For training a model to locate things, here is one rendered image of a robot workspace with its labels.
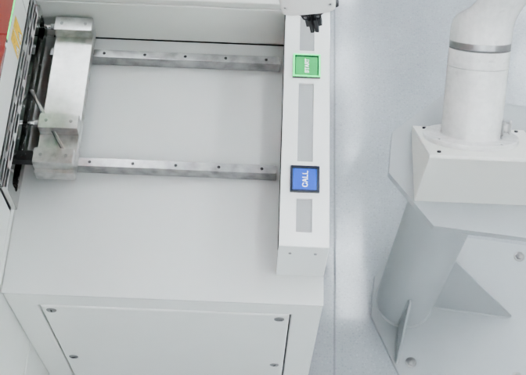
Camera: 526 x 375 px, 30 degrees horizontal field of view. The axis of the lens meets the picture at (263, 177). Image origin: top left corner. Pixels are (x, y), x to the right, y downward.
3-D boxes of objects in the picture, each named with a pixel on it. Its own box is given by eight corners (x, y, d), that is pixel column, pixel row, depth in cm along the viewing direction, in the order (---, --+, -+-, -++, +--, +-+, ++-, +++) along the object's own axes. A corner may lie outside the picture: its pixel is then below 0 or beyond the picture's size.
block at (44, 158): (34, 168, 196) (31, 161, 193) (36, 153, 198) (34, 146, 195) (73, 170, 196) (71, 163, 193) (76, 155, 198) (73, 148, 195)
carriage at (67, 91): (36, 178, 198) (33, 171, 196) (59, 32, 215) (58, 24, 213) (75, 180, 198) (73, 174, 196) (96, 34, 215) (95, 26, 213)
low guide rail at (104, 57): (52, 63, 215) (49, 54, 213) (52, 55, 216) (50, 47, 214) (279, 72, 215) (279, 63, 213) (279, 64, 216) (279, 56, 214)
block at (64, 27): (55, 37, 211) (53, 28, 209) (58, 24, 213) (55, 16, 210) (92, 38, 211) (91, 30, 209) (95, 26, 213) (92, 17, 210)
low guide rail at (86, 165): (34, 171, 203) (30, 164, 200) (35, 162, 204) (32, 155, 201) (275, 180, 203) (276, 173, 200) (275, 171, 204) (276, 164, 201)
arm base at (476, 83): (516, 132, 205) (527, 44, 200) (520, 155, 187) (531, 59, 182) (425, 124, 209) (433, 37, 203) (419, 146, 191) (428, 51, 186)
